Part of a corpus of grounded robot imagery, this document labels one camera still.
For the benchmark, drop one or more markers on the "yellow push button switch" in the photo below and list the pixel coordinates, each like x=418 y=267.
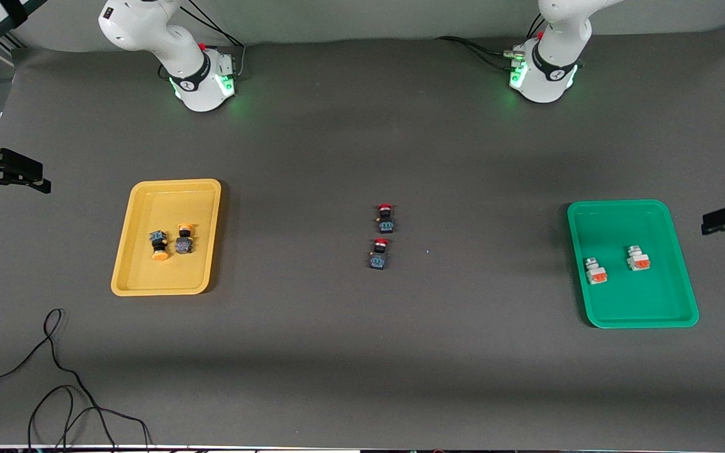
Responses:
x=159 y=246
x=184 y=242

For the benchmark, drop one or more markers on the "dark grey table cover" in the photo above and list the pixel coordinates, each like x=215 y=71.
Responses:
x=362 y=377

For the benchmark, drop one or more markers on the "green plastic tray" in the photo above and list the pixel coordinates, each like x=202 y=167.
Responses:
x=632 y=296

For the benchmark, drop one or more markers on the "white orange button switch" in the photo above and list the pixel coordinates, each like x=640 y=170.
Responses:
x=638 y=259
x=595 y=272

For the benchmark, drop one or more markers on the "aluminium frame rail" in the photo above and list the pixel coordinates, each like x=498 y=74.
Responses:
x=7 y=51

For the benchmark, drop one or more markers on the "red push button switch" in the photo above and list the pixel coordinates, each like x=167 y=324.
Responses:
x=386 y=218
x=379 y=255

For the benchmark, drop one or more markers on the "yellow plastic tray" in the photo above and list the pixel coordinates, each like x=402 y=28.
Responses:
x=167 y=277

